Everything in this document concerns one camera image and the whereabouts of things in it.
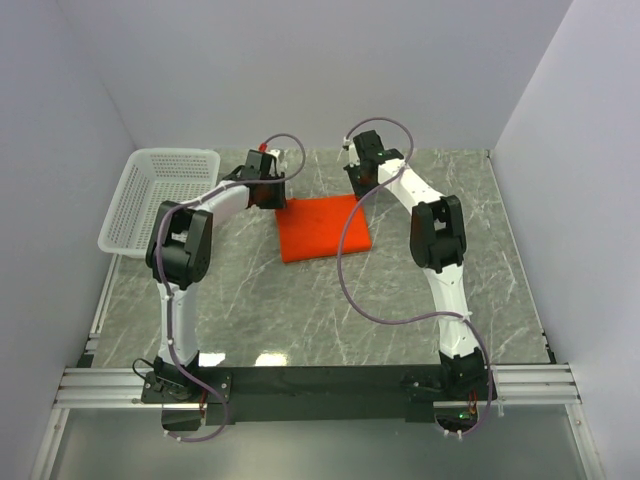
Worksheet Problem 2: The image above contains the orange t-shirt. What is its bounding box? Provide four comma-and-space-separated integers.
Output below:
275, 194, 357, 264

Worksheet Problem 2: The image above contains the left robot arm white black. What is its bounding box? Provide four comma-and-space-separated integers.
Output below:
145, 146, 286, 402

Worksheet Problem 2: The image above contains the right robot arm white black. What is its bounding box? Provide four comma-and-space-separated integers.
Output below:
343, 130, 487, 399

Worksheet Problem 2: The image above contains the white perforated plastic basket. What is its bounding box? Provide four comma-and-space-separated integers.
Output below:
98, 148, 221, 258

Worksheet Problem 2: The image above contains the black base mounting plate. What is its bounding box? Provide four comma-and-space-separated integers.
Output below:
141, 365, 497, 425

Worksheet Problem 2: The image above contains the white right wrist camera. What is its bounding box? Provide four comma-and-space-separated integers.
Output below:
342, 137, 360, 167

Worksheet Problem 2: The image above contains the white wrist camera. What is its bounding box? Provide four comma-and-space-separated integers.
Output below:
258, 143, 286, 171
342, 137, 360, 167

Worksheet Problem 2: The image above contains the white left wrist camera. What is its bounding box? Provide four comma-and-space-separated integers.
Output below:
258, 143, 286, 171

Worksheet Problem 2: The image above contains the aluminium frame rail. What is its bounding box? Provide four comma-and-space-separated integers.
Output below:
54, 364, 582, 409

